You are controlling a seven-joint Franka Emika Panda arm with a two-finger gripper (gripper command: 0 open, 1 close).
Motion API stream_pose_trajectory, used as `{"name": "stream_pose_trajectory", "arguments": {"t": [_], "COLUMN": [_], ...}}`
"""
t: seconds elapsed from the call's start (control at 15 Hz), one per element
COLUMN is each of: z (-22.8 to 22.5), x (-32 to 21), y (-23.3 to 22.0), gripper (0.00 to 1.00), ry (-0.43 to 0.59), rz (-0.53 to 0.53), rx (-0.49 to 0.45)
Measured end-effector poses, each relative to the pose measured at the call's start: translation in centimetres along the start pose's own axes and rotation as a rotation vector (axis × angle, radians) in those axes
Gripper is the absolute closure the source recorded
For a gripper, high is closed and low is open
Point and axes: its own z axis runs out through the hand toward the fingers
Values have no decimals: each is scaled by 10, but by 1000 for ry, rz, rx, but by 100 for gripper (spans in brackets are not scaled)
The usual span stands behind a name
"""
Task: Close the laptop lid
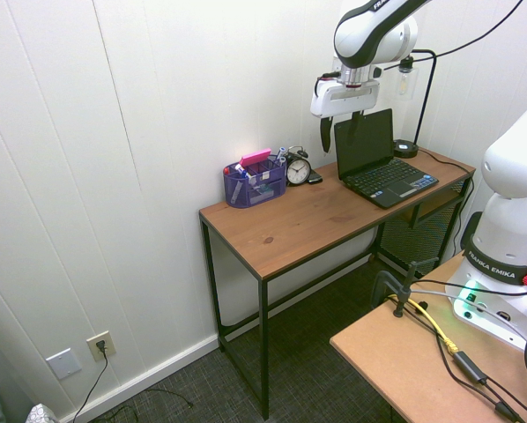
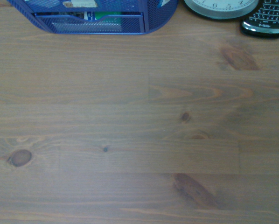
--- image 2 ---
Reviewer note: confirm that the round white clock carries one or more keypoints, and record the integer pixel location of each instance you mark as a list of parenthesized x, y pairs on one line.
[(221, 9)]

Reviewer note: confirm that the white paper note in organizer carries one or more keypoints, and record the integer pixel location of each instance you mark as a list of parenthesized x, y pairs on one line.
[(80, 3)]

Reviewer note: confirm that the black keypad mobile phone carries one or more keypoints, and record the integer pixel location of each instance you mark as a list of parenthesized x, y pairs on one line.
[(265, 21)]

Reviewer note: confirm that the blue mesh desk organizer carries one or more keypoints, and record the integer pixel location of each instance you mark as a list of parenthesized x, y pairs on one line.
[(158, 16)]

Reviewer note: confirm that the green card in organizer drawer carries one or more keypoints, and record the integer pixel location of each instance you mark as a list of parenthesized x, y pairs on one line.
[(106, 16)]

